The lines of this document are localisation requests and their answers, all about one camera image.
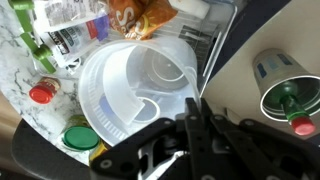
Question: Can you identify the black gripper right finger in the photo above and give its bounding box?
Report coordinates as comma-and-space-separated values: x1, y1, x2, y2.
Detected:
200, 99, 320, 180

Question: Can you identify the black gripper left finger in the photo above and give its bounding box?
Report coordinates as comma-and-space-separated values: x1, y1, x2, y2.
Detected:
89, 97, 203, 180

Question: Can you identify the clear plastic measuring cup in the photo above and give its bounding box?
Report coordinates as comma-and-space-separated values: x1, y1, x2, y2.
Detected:
77, 35, 202, 148

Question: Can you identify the clear plastic storage container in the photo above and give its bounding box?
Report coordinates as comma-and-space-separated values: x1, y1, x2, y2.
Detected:
33, 0, 240, 101

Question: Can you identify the white roll in container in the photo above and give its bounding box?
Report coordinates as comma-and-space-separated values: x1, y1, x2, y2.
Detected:
168, 0, 212, 20

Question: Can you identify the green bottle with red cap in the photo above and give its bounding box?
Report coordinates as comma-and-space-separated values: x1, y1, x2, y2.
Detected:
279, 93, 317, 137

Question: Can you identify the yellow packet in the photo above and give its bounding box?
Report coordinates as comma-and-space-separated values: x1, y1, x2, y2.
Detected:
88, 139, 112, 165

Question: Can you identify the jar with green lid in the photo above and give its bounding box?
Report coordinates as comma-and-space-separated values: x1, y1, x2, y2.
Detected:
60, 114, 101, 153

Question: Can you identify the orange chips bag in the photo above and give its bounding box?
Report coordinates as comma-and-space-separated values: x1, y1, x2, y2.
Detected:
105, 0, 179, 42

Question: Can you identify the dark grey upholstered chair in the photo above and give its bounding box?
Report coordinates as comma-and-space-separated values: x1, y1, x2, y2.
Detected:
10, 118, 96, 180

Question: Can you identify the jar with red lid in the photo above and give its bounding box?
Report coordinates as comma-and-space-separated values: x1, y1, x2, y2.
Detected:
28, 76, 62, 106

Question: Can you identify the clear plastic labelled package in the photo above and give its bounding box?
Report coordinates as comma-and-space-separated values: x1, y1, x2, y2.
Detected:
32, 0, 112, 69

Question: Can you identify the green plastic clip stick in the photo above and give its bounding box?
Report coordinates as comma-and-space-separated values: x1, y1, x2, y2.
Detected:
8, 0, 58, 75

